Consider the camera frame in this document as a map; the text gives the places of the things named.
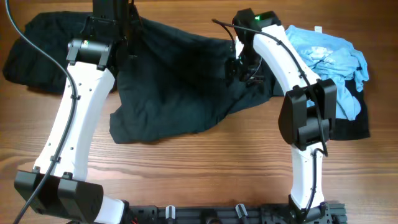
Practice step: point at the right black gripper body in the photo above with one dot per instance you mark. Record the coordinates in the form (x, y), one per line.
(247, 66)

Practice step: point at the dark green t-shirt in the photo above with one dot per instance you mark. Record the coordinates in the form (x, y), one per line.
(175, 82)

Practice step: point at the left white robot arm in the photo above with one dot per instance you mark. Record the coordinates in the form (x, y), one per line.
(57, 184)

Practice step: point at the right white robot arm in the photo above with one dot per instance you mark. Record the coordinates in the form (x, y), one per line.
(307, 116)

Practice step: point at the light blue t-shirt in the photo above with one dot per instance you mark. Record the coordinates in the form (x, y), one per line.
(337, 59)

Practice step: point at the black garment under blue shirt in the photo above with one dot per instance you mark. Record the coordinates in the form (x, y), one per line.
(346, 130)

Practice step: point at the black folded garment left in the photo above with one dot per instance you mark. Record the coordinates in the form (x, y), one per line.
(51, 32)

